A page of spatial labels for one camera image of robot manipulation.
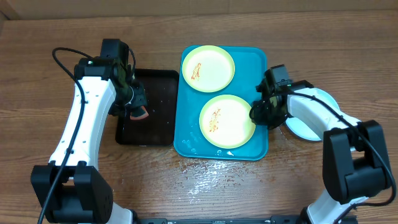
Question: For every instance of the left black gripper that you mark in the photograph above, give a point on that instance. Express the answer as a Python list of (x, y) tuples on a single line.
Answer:
[(141, 100)]

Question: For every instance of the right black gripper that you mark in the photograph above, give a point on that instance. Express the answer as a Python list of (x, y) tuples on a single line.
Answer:
[(260, 119)]

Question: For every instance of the orange green scrub sponge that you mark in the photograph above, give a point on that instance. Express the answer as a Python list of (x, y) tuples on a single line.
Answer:
[(139, 113)]

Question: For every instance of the light blue plate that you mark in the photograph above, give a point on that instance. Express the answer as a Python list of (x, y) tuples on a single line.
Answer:
[(300, 129)]

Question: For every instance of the yellow-green plate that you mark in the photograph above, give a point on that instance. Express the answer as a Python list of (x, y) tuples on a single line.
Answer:
[(224, 121), (208, 68)]

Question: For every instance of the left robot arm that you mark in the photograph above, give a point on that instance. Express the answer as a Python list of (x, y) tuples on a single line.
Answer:
[(69, 188)]

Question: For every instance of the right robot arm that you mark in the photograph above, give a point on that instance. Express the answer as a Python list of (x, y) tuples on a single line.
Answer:
[(356, 170)]

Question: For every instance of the black rectangular tray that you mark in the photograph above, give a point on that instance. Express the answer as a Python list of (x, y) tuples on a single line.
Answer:
[(158, 127)]

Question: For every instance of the teal plastic tray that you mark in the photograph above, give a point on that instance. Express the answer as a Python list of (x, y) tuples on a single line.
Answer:
[(250, 66)]

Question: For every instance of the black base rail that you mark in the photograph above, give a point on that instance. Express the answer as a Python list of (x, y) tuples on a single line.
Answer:
[(276, 219)]

